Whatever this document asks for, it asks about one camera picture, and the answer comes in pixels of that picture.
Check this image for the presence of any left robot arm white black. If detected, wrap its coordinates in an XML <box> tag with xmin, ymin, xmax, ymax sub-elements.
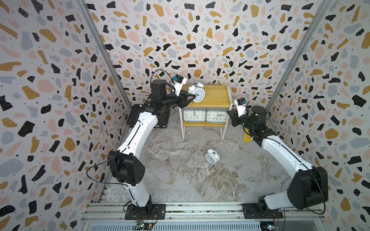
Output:
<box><xmin>108</xmin><ymin>77</ymin><xmax>195</xmax><ymax>211</ymax></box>

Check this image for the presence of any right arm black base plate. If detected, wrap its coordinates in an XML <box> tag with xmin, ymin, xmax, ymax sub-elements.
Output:
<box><xmin>241</xmin><ymin>203</ymin><xmax>283</xmax><ymax>219</ymax></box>

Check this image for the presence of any yellow plastic triangle tool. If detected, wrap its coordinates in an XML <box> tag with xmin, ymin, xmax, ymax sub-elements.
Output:
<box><xmin>244</xmin><ymin>133</ymin><xmax>251</xmax><ymax>143</ymax></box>

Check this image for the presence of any black case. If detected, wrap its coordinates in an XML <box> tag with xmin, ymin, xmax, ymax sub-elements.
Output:
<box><xmin>126</xmin><ymin>104</ymin><xmax>170</xmax><ymax>129</ymax></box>

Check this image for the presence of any grey square alarm clock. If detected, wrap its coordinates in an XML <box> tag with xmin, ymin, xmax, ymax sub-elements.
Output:
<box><xmin>206</xmin><ymin>108</ymin><xmax>229</xmax><ymax>124</ymax></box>
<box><xmin>183</xmin><ymin>108</ymin><xmax>206</xmax><ymax>123</ymax></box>

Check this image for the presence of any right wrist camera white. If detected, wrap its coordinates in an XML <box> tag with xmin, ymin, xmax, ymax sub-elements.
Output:
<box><xmin>234</xmin><ymin>97</ymin><xmax>248</xmax><ymax>117</ymax></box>

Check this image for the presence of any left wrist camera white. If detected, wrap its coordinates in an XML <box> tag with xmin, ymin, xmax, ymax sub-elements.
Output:
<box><xmin>173</xmin><ymin>74</ymin><xmax>187</xmax><ymax>96</ymax></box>

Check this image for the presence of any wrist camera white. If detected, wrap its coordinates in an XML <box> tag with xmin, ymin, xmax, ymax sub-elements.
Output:
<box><xmin>173</xmin><ymin>74</ymin><xmax>187</xmax><ymax>96</ymax></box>
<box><xmin>234</xmin><ymin>97</ymin><xmax>248</xmax><ymax>117</ymax></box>

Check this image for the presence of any wooden two-tier shelf white frame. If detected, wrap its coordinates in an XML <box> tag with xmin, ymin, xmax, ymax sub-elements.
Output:
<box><xmin>179</xmin><ymin>83</ymin><xmax>233</xmax><ymax>140</ymax></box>

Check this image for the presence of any white twin-bell clock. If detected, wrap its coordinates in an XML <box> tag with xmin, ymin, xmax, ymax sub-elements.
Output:
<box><xmin>188</xmin><ymin>82</ymin><xmax>205</xmax><ymax>103</ymax></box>
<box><xmin>205</xmin><ymin>149</ymin><xmax>220</xmax><ymax>165</ymax></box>

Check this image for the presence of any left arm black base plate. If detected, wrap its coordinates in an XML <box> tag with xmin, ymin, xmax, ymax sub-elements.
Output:
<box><xmin>125</xmin><ymin>204</ymin><xmax>166</xmax><ymax>220</ymax></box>

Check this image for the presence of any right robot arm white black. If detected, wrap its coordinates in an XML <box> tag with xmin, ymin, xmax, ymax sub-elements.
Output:
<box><xmin>227</xmin><ymin>104</ymin><xmax>328</xmax><ymax>213</ymax></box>

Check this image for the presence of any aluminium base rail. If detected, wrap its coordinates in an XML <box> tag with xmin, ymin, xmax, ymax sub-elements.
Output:
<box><xmin>79</xmin><ymin>202</ymin><xmax>330</xmax><ymax>231</ymax></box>

